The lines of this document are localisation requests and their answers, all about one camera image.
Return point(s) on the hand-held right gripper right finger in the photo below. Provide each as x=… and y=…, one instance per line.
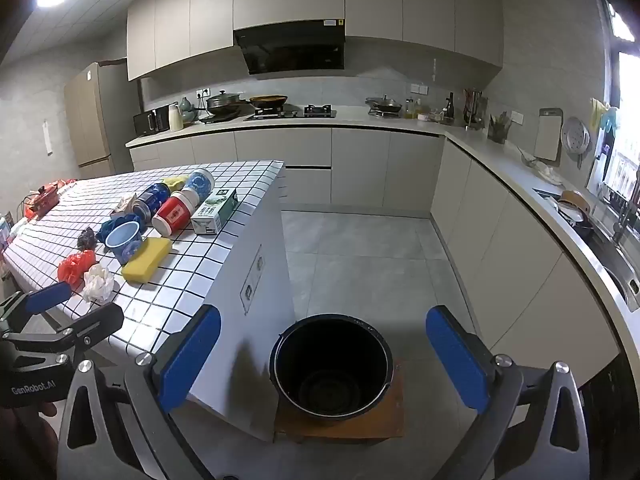
x=457, y=360

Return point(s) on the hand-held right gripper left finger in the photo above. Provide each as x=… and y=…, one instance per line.
x=192, y=355

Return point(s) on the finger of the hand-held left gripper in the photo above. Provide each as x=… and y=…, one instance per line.
x=47, y=296
x=97, y=322

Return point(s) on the white paper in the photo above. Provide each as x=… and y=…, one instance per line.
x=98, y=284

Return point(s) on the red plastic bag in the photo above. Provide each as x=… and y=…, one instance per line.
x=75, y=266

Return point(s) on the dark wrapper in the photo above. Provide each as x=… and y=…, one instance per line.
x=86, y=240

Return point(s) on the yellow sponge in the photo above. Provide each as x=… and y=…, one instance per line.
x=147, y=259

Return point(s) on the blue plastic cup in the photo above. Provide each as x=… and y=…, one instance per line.
x=125, y=245

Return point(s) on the blue cloth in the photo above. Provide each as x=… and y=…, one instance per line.
x=107, y=227

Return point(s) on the black plastic bucket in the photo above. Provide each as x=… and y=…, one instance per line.
x=330, y=375

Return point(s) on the red white paper cup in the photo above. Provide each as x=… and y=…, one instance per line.
x=172, y=215

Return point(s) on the blue drink can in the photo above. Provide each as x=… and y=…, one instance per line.
x=150, y=200

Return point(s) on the green white milk carton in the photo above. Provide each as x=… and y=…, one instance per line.
x=212, y=212

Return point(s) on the yellow cloth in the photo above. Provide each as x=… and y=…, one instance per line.
x=174, y=182

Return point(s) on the blue white paper cup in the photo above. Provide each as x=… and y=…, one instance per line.
x=197, y=182

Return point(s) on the person's left hand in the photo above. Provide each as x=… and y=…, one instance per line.
x=25, y=440

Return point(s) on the white tiled kitchen island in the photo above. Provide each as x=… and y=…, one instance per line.
x=235, y=320

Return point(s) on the blue white box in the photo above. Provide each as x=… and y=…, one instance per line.
x=4, y=232

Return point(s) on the island socket panel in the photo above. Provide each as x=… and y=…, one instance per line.
x=252, y=280

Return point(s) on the small red pot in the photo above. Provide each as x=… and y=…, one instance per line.
x=44, y=199

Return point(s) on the orange red packet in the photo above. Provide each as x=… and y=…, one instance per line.
x=65, y=183

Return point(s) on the low wooden stool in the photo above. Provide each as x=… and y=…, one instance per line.
x=350, y=427

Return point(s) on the white paper strip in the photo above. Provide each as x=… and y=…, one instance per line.
x=46, y=137

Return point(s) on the beige refrigerator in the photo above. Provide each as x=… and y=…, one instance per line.
x=95, y=120

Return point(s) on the steel kitchen sink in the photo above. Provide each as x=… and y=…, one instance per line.
x=610, y=260

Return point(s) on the brown bowl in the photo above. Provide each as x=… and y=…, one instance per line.
x=575, y=200

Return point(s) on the black microwave oven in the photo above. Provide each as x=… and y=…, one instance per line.
x=150, y=121

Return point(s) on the white rag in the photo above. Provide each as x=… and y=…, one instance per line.
x=547, y=172

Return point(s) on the metal faucet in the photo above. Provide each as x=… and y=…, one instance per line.
x=620, y=230

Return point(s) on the beige base cabinets with counter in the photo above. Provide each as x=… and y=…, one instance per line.
x=360, y=170

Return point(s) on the white jug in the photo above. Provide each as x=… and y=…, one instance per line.
x=175, y=119

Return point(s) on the green ceramic vase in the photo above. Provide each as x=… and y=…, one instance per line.
x=186, y=110

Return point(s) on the dark utensil holder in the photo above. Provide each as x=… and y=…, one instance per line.
x=497, y=132

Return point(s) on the black induction cooker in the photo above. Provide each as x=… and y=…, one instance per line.
x=215, y=118

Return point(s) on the white cutting board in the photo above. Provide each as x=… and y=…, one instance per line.
x=547, y=135

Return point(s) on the small white bowl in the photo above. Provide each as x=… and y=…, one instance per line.
x=425, y=116

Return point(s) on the dark glass bottle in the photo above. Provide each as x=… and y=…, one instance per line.
x=450, y=107

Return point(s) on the perforated metal steamer plate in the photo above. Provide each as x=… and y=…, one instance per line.
x=575, y=135

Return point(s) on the lidded cooking pot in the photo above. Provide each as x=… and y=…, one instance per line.
x=225, y=102

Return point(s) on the kitchen utensil rack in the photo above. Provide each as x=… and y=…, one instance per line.
x=472, y=105

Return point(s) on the yellow oil bottle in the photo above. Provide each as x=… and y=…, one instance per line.
x=410, y=108

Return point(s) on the black gas stove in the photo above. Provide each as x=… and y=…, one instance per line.
x=300, y=114

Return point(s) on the lidded metal wok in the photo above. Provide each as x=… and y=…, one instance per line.
x=384, y=105

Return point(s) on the black frying pan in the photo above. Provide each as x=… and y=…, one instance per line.
x=270, y=101

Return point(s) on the yellow hanging towel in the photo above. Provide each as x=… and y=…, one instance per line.
x=597, y=112

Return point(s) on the blue hanging glove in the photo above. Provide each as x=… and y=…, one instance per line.
x=610, y=120

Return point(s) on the kitchen window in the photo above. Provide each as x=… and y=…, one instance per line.
x=629, y=90

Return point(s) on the black range hood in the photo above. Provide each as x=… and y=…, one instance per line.
x=290, y=50

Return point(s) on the white wall switch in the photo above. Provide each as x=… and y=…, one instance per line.
x=419, y=89

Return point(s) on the beige upper wall cabinets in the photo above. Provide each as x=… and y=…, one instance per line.
x=175, y=25

